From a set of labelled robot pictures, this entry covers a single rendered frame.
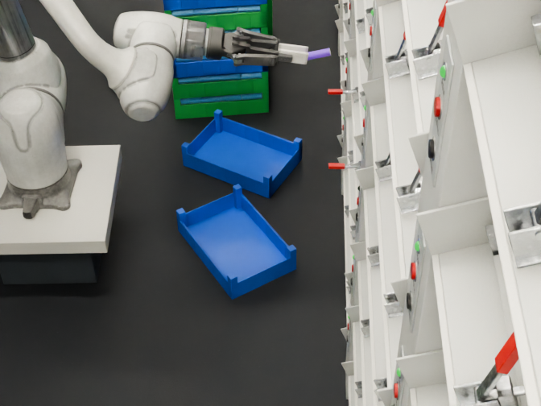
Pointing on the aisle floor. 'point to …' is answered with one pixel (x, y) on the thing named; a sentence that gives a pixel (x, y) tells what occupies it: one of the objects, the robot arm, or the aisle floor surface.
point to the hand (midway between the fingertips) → (292, 53)
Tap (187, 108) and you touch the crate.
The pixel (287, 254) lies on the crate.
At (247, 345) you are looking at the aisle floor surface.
